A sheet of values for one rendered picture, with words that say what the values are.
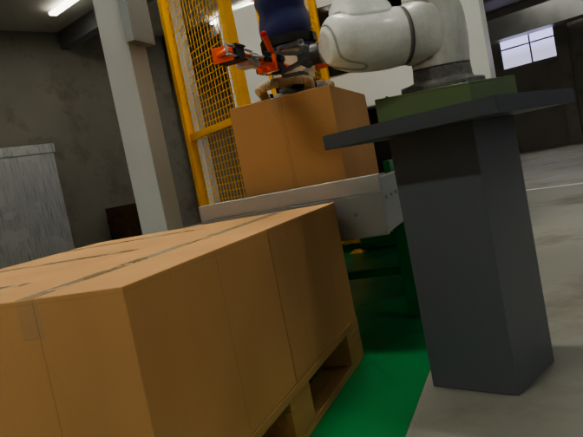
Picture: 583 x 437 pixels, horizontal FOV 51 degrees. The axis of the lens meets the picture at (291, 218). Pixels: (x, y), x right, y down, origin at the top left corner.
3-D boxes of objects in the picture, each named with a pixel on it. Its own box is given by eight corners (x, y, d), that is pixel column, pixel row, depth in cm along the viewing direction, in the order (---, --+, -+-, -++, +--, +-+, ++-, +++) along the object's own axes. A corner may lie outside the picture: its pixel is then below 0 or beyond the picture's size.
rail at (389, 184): (448, 180, 427) (442, 153, 426) (455, 179, 425) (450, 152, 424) (376, 233, 213) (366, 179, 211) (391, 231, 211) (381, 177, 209)
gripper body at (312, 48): (316, 39, 217) (291, 45, 220) (320, 63, 218) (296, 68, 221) (322, 42, 224) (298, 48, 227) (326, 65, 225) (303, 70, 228)
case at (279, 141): (298, 197, 290) (282, 113, 287) (381, 182, 276) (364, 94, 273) (249, 212, 234) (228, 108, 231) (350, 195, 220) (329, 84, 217)
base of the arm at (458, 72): (491, 79, 173) (488, 59, 172) (465, 82, 155) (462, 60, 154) (430, 90, 184) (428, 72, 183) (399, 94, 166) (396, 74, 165)
